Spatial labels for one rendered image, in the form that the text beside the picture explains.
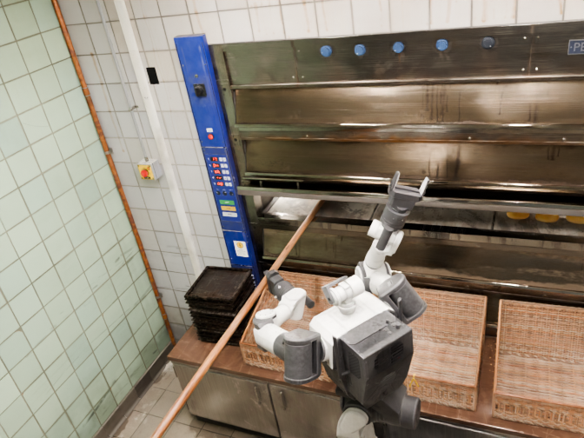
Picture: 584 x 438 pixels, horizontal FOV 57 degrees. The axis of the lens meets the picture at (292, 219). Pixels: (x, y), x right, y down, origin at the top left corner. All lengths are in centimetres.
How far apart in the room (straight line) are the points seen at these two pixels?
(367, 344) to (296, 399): 118
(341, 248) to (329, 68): 94
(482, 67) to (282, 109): 89
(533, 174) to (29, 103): 232
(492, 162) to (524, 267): 54
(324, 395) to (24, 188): 177
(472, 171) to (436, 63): 49
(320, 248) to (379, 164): 62
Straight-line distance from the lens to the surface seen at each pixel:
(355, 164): 252
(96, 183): 322
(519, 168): 240
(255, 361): 284
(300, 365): 174
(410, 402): 205
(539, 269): 267
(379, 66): 234
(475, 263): 268
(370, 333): 175
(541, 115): 230
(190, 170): 297
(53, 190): 301
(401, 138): 242
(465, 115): 232
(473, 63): 228
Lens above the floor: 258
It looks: 30 degrees down
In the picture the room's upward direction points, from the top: 10 degrees counter-clockwise
